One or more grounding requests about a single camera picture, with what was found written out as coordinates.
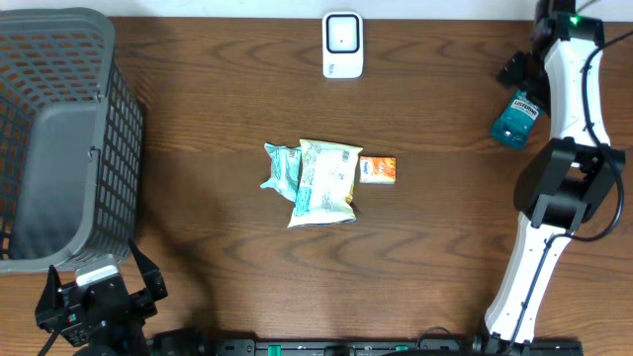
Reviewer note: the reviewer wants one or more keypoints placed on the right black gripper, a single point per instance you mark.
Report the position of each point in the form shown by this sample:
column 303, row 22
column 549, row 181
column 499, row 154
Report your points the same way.
column 514, row 70

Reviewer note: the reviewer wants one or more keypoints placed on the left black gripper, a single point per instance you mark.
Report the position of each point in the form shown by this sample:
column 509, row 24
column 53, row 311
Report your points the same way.
column 140, row 303

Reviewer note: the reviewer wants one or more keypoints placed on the blue mouthwash bottle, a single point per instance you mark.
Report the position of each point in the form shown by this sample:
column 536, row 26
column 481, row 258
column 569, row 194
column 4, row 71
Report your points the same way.
column 514, row 126

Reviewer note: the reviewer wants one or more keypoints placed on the orange tissue pack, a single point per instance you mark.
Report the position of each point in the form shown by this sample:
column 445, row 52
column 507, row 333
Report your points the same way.
column 377, row 170

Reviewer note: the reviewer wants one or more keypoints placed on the cream snack bag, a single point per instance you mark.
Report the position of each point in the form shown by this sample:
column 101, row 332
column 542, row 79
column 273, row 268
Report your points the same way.
column 326, row 185

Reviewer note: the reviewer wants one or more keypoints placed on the teal snack packet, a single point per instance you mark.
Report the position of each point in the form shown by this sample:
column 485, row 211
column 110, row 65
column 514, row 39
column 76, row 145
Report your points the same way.
column 284, row 171

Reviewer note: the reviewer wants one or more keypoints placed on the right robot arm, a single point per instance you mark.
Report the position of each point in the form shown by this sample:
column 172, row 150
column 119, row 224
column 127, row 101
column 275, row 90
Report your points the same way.
column 566, row 182

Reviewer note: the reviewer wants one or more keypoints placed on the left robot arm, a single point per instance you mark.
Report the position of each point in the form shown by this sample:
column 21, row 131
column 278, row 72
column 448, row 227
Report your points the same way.
column 100, row 349

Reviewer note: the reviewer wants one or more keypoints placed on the white barcode scanner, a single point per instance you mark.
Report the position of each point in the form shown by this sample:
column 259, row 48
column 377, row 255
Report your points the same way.
column 342, row 45

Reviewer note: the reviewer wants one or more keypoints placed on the grey plastic mesh basket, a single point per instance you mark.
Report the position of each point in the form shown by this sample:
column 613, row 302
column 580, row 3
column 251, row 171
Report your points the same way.
column 71, row 141

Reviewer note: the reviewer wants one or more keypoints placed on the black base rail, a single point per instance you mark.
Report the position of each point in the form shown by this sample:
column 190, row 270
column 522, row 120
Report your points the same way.
column 432, row 342

